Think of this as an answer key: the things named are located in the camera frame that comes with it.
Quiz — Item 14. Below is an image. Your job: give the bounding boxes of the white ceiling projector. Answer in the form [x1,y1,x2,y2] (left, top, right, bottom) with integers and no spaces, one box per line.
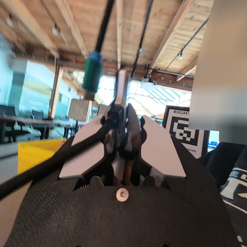
[142,77,156,86]

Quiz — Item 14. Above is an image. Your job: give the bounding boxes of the handwritten whiteboard on stand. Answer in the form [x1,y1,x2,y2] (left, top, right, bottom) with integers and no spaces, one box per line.
[68,98,92,127]
[97,104,108,116]

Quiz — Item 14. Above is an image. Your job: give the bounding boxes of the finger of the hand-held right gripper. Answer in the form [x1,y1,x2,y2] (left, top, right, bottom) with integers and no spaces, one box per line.
[125,103,142,152]

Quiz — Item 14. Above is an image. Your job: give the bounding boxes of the person's dark printed clothing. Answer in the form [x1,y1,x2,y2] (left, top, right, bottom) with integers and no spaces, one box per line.
[199,142,247,247]

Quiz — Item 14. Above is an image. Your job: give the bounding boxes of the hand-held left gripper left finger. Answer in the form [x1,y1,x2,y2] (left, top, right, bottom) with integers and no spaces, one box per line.
[59,115,108,180]

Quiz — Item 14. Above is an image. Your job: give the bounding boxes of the black HDMI cable green plugs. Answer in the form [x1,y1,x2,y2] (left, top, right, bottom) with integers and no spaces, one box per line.
[82,0,155,101]

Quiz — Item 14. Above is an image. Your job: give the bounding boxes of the yellow plastic bin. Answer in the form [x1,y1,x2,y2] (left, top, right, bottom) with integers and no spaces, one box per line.
[17,138,67,174]

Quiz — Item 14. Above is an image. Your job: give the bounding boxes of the black framed tag sign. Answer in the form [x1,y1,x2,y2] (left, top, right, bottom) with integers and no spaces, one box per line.
[162,105,210,159]

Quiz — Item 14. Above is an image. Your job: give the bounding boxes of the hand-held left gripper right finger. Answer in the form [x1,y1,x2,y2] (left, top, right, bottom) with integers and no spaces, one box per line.
[139,115,187,186]

